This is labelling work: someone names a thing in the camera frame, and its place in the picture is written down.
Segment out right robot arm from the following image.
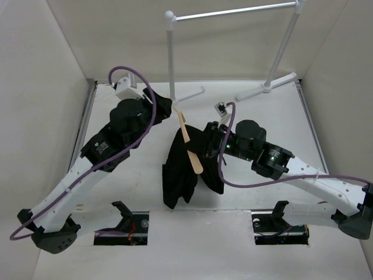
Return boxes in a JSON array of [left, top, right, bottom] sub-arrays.
[[203, 120, 372, 240]]

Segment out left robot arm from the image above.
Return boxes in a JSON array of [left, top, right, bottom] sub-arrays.
[[17, 88, 173, 254]]

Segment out beige plastic hanger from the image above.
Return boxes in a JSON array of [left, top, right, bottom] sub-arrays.
[[167, 97, 204, 175]]

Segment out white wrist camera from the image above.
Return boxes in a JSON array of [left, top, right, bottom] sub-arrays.
[[111, 73, 145, 101], [214, 102, 232, 125]]

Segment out white clothes rack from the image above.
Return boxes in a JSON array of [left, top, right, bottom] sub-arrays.
[[164, 0, 308, 104]]

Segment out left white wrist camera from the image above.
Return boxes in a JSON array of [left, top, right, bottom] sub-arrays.
[[111, 73, 145, 101]]

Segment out black trousers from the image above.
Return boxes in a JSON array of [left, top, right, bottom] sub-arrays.
[[162, 125, 224, 209]]

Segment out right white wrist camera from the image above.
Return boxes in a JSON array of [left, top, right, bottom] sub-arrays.
[[214, 102, 232, 125]]

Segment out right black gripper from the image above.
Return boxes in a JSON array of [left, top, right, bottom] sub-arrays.
[[183, 120, 255, 162]]

